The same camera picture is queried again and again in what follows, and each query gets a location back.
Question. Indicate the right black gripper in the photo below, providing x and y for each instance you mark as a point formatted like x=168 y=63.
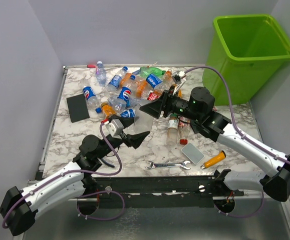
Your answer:
x=165 y=102

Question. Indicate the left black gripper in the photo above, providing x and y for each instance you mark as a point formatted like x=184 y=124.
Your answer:
x=134 y=140

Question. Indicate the clear label-less bottle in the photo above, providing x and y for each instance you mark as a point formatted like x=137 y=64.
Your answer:
x=142 y=121

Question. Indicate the starbucks coffee bottle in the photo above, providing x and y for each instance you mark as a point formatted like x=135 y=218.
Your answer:
x=172 y=130

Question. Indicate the small orange juice bottle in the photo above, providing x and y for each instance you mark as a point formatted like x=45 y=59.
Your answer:
x=107 y=110

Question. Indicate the red label cola bottle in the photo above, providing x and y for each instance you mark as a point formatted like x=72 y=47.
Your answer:
x=184 y=130

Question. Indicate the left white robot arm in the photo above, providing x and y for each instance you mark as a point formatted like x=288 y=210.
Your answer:
x=21 y=207

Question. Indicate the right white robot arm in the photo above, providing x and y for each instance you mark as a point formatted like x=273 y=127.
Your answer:
x=274 y=179

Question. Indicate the green plastic bin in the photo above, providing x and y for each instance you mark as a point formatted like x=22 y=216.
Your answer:
x=247 y=50

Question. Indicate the blue label water bottle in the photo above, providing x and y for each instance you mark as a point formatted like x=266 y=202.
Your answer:
x=129 y=113

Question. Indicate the orange label bottle centre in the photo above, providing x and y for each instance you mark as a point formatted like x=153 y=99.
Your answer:
x=135 y=83

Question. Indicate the orange label bottle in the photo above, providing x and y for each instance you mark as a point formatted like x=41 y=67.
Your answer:
x=135 y=83
x=167 y=78

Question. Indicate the blue label bottle back right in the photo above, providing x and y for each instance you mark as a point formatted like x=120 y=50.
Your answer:
x=157 y=84

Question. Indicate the pepsi bottle centre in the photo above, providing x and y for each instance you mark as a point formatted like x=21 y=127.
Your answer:
x=120 y=102

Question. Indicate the pepsi bottle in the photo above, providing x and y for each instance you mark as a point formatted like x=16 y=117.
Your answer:
x=120 y=102
x=92 y=100

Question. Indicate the orange label bottle back right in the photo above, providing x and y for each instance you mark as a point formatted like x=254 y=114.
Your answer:
x=167 y=78

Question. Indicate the green sprite bottle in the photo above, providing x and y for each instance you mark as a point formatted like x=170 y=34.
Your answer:
x=145 y=71

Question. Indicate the silver open-end wrench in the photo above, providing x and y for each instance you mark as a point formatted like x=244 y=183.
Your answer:
x=182 y=165

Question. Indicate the blue label bottle back left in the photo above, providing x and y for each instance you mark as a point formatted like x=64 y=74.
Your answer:
x=115 y=81

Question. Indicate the pepsi bottle left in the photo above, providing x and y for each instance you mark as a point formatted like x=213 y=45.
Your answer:
x=92 y=100

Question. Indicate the grey rectangular sharpening stone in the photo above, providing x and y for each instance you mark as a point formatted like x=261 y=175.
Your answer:
x=192 y=153

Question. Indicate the left black foam pad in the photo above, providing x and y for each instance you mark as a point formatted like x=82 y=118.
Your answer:
x=77 y=108

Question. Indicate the small clear bottle back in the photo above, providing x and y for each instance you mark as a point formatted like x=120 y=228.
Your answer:
x=101 y=73

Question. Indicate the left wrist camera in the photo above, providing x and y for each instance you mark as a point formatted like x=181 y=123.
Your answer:
x=114 y=127

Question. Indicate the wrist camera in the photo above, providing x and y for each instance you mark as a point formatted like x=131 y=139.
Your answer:
x=114 y=127
x=179 y=78

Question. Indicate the blue handled pliers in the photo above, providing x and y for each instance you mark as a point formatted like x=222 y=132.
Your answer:
x=102 y=159

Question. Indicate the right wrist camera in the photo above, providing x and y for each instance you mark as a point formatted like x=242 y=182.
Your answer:
x=179 y=78

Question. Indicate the black base frame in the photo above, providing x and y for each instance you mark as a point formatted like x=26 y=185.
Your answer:
x=163 y=191

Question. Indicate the orange screwdriver handle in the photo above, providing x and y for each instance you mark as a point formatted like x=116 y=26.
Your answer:
x=221 y=156

